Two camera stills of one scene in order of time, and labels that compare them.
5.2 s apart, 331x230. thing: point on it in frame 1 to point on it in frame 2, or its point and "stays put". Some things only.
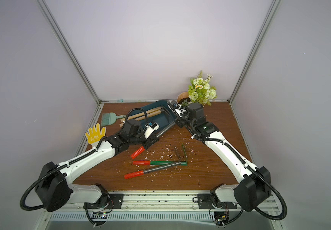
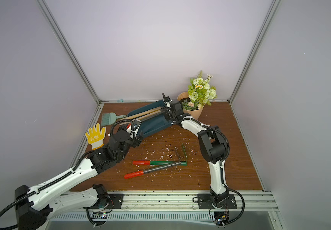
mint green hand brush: x=110 y=118 stays put
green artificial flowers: x=200 y=91 stays put
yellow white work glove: x=95 y=135 stays put
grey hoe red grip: x=140 y=150 to x=146 y=119
